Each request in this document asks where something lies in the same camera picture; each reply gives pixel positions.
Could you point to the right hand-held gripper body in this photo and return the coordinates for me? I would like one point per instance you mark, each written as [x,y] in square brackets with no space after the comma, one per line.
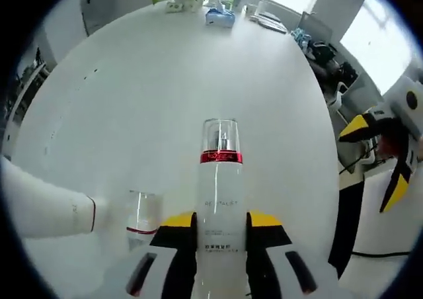
[411,120]

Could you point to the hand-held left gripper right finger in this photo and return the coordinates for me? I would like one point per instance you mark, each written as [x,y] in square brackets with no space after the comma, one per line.
[284,272]

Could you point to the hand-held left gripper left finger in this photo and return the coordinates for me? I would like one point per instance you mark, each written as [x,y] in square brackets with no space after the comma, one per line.
[148,272]

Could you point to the small white skincare bottle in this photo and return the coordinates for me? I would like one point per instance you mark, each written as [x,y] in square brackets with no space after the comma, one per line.
[143,213]

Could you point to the tall red-banded skincare pump bottle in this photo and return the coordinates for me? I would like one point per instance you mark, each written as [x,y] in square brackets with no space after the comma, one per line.
[219,193]

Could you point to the white skincare tube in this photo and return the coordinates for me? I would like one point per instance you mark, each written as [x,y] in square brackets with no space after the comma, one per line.
[43,203]

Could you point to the white office chair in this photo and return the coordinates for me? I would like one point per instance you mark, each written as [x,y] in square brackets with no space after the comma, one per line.
[338,95]

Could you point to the grey keyboard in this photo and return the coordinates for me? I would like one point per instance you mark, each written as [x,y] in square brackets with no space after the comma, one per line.
[271,22]

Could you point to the blue tissue pack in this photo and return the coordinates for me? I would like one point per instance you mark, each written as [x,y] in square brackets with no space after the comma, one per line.
[219,17]

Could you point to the white plant pot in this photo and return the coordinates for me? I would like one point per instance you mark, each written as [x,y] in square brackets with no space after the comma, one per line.
[187,1]

